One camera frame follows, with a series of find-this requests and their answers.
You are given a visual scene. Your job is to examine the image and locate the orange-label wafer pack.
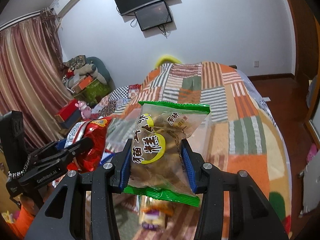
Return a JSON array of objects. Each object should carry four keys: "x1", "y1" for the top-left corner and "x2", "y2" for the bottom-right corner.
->
[{"x1": 139, "y1": 196, "x2": 175, "y2": 231}]

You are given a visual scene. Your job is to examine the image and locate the pink plush toy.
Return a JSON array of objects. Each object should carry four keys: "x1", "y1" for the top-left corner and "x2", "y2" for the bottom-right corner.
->
[{"x1": 75, "y1": 101, "x2": 92, "y2": 120}]

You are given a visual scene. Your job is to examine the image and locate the orange sleeve forearm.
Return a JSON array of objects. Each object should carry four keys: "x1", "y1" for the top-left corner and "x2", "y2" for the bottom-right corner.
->
[{"x1": 7, "y1": 194, "x2": 39, "y2": 239}]

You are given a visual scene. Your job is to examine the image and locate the small black wall monitor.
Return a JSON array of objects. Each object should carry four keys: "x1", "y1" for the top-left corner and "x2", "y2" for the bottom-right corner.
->
[{"x1": 134, "y1": 1, "x2": 172, "y2": 31}]

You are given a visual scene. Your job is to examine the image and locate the yellow-green pillow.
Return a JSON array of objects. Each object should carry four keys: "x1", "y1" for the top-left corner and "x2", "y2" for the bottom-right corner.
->
[{"x1": 155, "y1": 55, "x2": 182, "y2": 69}]

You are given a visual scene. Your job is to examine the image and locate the pile of clothes and boxes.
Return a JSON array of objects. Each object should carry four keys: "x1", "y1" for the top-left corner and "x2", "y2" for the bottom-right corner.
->
[{"x1": 62, "y1": 55, "x2": 113, "y2": 107}]

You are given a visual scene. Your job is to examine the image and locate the green-edged cake snack bag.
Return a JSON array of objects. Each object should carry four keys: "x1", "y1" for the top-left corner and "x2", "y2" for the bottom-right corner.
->
[{"x1": 123, "y1": 100, "x2": 211, "y2": 208}]

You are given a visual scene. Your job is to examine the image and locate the red gift box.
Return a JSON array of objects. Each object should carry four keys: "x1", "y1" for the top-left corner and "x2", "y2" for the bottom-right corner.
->
[{"x1": 55, "y1": 99, "x2": 81, "y2": 129}]

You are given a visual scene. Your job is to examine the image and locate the red chip bag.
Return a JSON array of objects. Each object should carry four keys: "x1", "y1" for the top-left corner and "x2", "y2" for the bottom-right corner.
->
[{"x1": 65, "y1": 116, "x2": 112, "y2": 173}]

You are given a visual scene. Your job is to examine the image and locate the patchwork striped blanket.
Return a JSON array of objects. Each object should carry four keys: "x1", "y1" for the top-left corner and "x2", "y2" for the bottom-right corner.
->
[{"x1": 93, "y1": 62, "x2": 292, "y2": 232}]

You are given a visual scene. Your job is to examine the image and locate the striped pink curtain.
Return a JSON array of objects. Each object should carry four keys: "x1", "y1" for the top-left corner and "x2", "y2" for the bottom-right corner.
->
[{"x1": 1, "y1": 9, "x2": 73, "y2": 147}]

